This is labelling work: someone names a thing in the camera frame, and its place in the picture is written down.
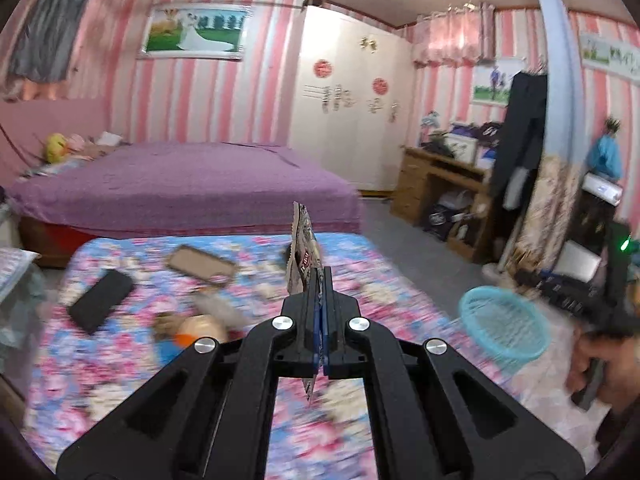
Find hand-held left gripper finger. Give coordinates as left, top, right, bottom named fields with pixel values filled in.
left=324, top=266, right=586, bottom=480
left=56, top=267, right=324, bottom=480

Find printed snack packet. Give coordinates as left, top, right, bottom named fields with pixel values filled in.
left=286, top=201, right=326, bottom=403

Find blue plastic basket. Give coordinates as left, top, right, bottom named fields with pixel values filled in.
left=459, top=286, right=551, bottom=376

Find person's right hand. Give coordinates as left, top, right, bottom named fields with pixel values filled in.
left=565, top=332, right=640, bottom=406

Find white appliance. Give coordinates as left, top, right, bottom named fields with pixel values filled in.
left=582, top=174, right=623, bottom=206

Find blue hanging garment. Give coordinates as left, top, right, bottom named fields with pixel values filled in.
left=586, top=117, right=623, bottom=181

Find brown cardboard piece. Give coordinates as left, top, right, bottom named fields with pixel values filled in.
left=165, top=245, right=238, bottom=288

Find black bag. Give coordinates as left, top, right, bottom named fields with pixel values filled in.
left=429, top=205, right=458, bottom=233

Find wooden desk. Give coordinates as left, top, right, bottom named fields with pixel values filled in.
left=390, top=146, right=493, bottom=263

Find floral door curtain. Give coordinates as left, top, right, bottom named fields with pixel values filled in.
left=515, top=0, right=583, bottom=271

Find black hanging garment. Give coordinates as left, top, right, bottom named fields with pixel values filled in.
left=492, top=71, right=548, bottom=211

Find white plastic bag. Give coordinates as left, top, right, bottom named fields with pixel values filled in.
left=440, top=191, right=473, bottom=211

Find floral blanket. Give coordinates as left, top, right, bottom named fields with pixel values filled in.
left=22, top=234, right=506, bottom=480

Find purple bed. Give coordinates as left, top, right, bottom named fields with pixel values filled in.
left=0, top=99, right=363, bottom=266

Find white wardrobe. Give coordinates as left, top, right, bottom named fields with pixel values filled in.
left=289, top=5, right=416, bottom=192

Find black flat case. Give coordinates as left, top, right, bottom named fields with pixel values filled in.
left=67, top=269, right=136, bottom=335

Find pink ruffled curtain valance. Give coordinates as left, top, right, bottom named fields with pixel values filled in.
left=412, top=5, right=496, bottom=68

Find pale blue cloth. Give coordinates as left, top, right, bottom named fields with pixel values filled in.
left=0, top=247, right=46, bottom=351

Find yellow plush toy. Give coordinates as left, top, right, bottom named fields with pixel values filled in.
left=45, top=133, right=69, bottom=163

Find grey hanging cloth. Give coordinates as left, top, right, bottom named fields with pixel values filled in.
left=7, top=0, right=93, bottom=83

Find long wall poster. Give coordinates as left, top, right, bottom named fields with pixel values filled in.
left=579, top=30, right=640, bottom=81

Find small wall poster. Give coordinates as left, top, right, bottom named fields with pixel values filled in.
left=471, top=60, right=526, bottom=107

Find wedding wall poster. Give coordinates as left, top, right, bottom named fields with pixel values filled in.
left=137, top=4, right=251, bottom=61

